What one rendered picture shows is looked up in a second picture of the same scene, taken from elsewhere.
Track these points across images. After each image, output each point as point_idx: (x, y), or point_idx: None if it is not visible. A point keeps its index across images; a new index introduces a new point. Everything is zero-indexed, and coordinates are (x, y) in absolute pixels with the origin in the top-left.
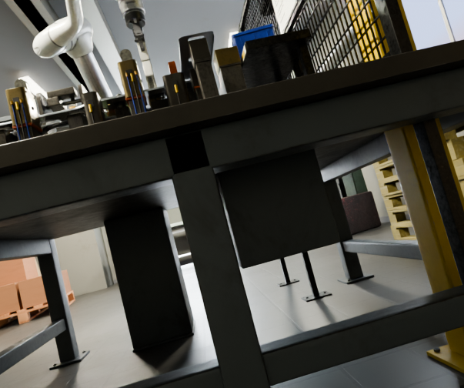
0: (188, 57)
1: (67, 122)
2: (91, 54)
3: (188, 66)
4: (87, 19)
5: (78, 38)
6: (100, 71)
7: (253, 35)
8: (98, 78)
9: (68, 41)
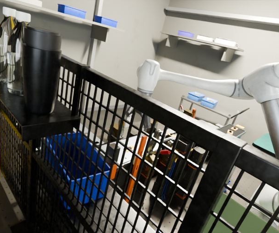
0: (86, 131)
1: (166, 141)
2: (266, 103)
3: (91, 136)
4: (271, 67)
5: (249, 89)
6: (273, 123)
7: (64, 138)
8: (268, 129)
9: (220, 94)
